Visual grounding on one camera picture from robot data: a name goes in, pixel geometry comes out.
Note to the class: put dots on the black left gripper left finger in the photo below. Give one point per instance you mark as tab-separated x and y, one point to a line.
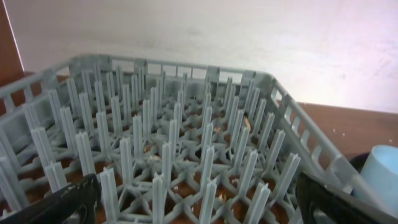
82	197

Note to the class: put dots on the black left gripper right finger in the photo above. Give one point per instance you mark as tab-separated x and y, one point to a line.
323	203

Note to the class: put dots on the light blue plastic cup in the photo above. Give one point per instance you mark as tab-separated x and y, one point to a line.
380	173

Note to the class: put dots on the grey plastic dishwasher rack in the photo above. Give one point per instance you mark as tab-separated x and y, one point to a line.
168	142

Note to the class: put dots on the round black serving tray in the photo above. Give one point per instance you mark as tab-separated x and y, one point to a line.
358	161

